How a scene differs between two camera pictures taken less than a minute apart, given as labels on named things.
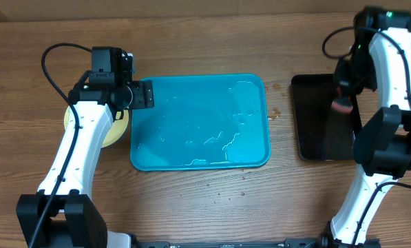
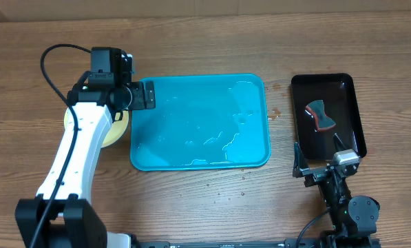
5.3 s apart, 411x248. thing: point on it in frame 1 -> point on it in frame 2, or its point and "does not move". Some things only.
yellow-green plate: [116, 131] does not move
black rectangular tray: [323, 133] does not move
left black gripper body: [136, 96] does not move
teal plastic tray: [202, 122] does not move
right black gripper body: [359, 74] -> [314, 175]
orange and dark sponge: [342, 105] -> [323, 121]
